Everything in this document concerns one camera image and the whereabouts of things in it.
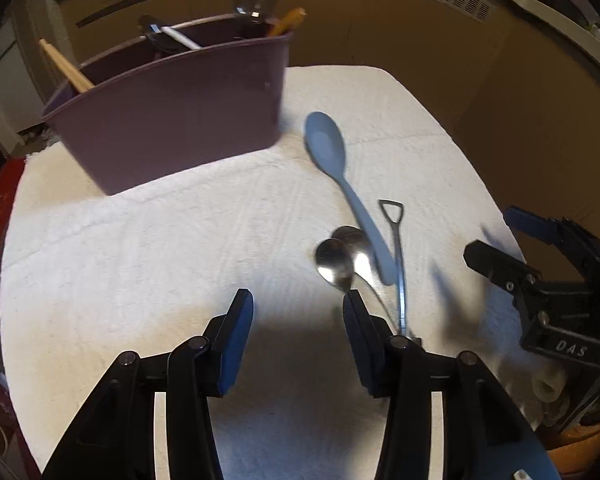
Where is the white countertop edge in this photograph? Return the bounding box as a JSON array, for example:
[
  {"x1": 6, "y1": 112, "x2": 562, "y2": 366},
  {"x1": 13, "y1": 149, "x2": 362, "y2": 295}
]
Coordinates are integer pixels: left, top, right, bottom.
[{"x1": 480, "y1": 0, "x2": 600, "y2": 88}]

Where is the shovel-shaped metal spoon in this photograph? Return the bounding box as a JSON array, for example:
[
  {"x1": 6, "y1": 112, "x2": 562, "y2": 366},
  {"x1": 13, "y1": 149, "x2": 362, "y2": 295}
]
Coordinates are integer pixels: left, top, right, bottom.
[{"x1": 378, "y1": 199, "x2": 412, "y2": 339}]

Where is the wooden spoon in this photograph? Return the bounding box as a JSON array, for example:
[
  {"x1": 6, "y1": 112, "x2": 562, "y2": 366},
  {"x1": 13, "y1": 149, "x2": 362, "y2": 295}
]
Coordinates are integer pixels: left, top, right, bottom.
[{"x1": 267, "y1": 7, "x2": 306, "y2": 39}]

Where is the white smiley-handled plastic utensil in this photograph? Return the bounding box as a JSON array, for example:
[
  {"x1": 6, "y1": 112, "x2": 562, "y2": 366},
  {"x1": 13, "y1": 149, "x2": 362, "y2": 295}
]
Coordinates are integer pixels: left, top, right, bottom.
[{"x1": 160, "y1": 25, "x2": 202, "y2": 51}]

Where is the person's right forearm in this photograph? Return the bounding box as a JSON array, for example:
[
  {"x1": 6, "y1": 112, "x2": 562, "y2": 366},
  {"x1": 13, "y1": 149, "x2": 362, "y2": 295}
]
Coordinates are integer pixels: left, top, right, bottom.
[{"x1": 547, "y1": 410, "x2": 600, "y2": 476}]

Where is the wooden chopstick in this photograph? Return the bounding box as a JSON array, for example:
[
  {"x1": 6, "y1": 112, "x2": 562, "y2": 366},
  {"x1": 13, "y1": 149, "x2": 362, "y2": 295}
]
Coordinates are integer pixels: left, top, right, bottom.
[
  {"x1": 45, "y1": 42, "x2": 95, "y2": 92},
  {"x1": 39, "y1": 39, "x2": 89, "y2": 94}
]

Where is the blue-grey plastic spoon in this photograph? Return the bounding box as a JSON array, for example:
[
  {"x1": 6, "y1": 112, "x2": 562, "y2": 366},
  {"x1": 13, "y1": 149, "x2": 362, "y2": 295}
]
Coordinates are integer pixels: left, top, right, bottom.
[{"x1": 305, "y1": 111, "x2": 399, "y2": 287}]

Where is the person's right hand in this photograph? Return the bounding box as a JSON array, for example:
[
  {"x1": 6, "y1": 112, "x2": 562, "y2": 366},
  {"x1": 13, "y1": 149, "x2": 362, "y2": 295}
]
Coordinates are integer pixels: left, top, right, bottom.
[{"x1": 531, "y1": 364, "x2": 600, "y2": 427}]

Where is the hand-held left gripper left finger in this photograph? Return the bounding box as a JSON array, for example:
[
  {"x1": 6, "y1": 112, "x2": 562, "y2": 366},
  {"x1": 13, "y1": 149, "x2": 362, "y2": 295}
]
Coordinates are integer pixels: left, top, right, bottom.
[{"x1": 42, "y1": 288, "x2": 255, "y2": 480}]

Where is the white shelf cabinet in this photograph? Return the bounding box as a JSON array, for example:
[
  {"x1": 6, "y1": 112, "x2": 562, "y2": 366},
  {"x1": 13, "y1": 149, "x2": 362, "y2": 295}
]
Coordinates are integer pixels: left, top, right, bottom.
[{"x1": 0, "y1": 20, "x2": 47, "y2": 137}]

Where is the white towel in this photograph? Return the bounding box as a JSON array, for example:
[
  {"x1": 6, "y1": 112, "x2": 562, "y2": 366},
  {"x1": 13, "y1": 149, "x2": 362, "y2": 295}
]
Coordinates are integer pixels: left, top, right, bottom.
[{"x1": 0, "y1": 65, "x2": 527, "y2": 480}]

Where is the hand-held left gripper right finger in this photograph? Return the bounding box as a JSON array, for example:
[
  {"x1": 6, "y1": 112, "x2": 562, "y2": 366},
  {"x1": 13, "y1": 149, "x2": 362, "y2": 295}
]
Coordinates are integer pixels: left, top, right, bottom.
[{"x1": 342, "y1": 290, "x2": 561, "y2": 480}]

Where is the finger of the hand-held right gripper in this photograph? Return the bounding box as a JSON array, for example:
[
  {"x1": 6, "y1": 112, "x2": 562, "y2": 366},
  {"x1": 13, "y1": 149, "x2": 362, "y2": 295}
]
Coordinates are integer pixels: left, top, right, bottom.
[
  {"x1": 463, "y1": 239, "x2": 544, "y2": 312},
  {"x1": 504, "y1": 205, "x2": 600, "y2": 283}
]

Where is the purple plastic utensil holder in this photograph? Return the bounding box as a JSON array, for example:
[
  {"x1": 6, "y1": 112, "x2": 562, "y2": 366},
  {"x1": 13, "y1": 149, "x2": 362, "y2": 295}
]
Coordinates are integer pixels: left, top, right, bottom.
[{"x1": 41, "y1": 12, "x2": 295, "y2": 197}]

